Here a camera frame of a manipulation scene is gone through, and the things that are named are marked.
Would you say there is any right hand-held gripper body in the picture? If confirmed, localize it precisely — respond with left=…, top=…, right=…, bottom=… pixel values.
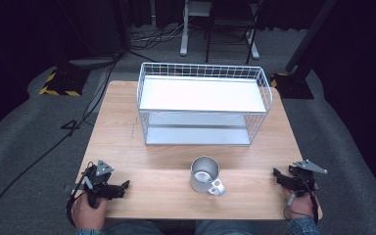
left=288, top=159, right=328, bottom=197

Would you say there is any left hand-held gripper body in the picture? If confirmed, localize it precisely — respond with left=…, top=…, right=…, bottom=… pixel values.
left=83, top=159, right=116, bottom=210

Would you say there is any person's right hand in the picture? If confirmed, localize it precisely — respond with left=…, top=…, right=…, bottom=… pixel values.
left=281, top=187, right=318, bottom=221

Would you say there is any person's left hand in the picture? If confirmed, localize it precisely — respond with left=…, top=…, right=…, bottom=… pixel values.
left=70, top=192, right=109, bottom=231

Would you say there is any silver metal cup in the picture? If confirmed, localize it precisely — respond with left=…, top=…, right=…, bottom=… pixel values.
left=189, top=156, right=226, bottom=197

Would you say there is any black yellow striped stand base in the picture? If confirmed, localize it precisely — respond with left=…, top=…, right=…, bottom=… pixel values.
left=38, top=66, right=91, bottom=97
left=269, top=71, right=315, bottom=101

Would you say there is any black slanted pole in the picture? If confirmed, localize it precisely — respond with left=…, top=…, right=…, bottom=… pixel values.
left=285, top=0, right=338, bottom=73

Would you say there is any black metal chair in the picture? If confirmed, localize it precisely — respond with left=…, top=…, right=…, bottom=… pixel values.
left=205, top=0, right=262, bottom=66

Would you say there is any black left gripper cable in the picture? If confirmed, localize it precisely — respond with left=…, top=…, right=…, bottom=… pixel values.
left=65, top=165, right=94, bottom=227

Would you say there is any long black floor cable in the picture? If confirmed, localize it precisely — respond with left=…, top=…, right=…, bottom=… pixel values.
left=0, top=52, right=125, bottom=223

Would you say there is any white wire shelf rack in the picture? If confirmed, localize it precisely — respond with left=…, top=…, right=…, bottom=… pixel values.
left=136, top=62, right=274, bottom=147

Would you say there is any bundle of floor cables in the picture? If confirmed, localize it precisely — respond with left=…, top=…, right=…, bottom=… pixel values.
left=129, top=19, right=185, bottom=44

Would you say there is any white desk frame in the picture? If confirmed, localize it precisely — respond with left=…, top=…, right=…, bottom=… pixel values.
left=179, top=0, right=260, bottom=61

